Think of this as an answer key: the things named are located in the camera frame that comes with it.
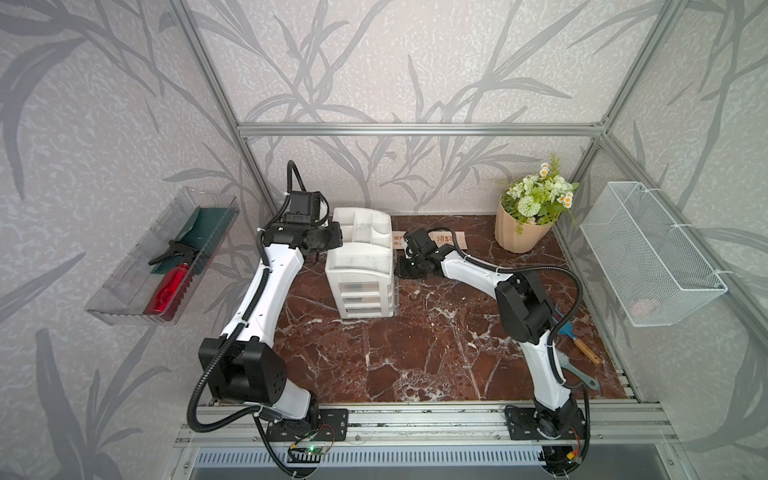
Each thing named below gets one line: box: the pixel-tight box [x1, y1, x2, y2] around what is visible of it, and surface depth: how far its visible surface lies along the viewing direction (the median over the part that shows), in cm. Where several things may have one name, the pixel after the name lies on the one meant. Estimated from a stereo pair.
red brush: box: [143, 262, 193, 321], surface depth 60 cm
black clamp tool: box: [148, 240, 199, 266], surface depth 67 cm
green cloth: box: [151, 206, 236, 275], surface depth 71 cm
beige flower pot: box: [494, 199, 553, 254], surface depth 104 cm
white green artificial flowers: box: [501, 154, 580, 235], surface depth 89 cm
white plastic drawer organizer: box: [325, 207, 399, 319], surface depth 84 cm
